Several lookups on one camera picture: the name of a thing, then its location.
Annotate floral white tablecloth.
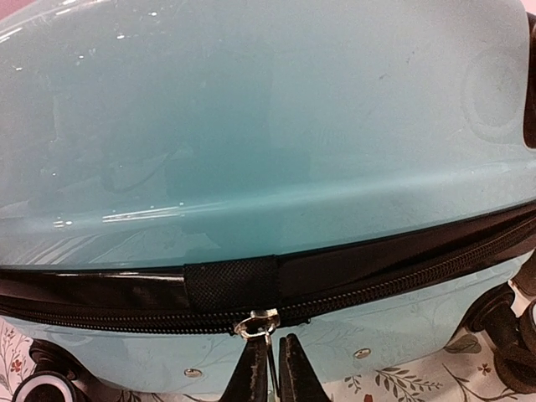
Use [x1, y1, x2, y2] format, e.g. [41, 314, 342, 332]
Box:
[1, 319, 535, 401]

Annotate pink and teal kids suitcase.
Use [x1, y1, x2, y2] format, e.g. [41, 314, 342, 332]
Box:
[1, 1, 535, 401]

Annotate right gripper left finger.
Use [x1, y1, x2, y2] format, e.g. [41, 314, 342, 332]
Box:
[222, 334, 271, 402]

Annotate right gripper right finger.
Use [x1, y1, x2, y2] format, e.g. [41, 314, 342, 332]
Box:
[279, 333, 331, 402]

